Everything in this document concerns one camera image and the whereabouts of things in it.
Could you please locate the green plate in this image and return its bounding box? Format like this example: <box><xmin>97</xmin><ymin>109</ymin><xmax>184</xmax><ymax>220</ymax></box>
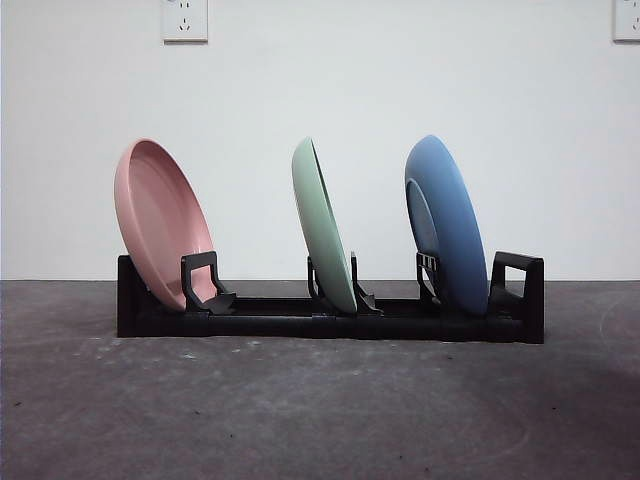
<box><xmin>291</xmin><ymin>135</ymin><xmax>359</xmax><ymax>315</ymax></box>

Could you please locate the blue plate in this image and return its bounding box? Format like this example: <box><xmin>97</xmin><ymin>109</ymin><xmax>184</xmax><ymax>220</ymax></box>
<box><xmin>403</xmin><ymin>133</ymin><xmax>489</xmax><ymax>317</ymax></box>

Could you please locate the pink plate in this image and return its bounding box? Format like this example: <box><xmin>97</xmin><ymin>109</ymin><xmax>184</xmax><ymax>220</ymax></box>
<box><xmin>113</xmin><ymin>137</ymin><xmax>217</xmax><ymax>312</ymax></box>

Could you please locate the black plate rack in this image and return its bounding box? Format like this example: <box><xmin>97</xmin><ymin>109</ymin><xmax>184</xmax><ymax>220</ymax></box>
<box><xmin>117</xmin><ymin>249</ymin><xmax>546</xmax><ymax>346</ymax></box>

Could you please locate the white wall socket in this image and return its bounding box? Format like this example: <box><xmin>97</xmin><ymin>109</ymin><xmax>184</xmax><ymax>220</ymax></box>
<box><xmin>612</xmin><ymin>0</ymin><xmax>640</xmax><ymax>43</ymax></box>
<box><xmin>162</xmin><ymin>0</ymin><xmax>209</xmax><ymax>43</ymax></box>

